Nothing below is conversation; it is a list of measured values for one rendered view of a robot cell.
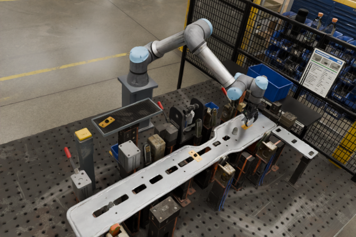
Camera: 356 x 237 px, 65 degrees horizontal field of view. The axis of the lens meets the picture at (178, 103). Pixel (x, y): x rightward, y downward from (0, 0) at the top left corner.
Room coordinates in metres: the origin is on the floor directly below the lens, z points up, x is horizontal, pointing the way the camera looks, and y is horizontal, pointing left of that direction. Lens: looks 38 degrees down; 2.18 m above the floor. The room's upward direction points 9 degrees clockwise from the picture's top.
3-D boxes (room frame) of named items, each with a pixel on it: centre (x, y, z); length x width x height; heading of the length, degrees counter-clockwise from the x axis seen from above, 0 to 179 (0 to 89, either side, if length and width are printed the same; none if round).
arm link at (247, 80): (1.42, -0.35, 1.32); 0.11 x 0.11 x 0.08; 66
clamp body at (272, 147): (1.23, -0.58, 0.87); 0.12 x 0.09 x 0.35; 46
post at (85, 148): (0.97, 0.44, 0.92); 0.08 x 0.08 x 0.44; 46
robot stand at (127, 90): (1.58, 0.30, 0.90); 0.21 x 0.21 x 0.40; 41
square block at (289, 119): (1.52, -0.75, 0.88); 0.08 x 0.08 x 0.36; 46
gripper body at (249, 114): (1.39, -0.45, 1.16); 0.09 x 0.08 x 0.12; 136
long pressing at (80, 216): (1.06, -0.13, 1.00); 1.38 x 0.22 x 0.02; 136
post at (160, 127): (1.16, 0.08, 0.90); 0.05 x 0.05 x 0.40; 46
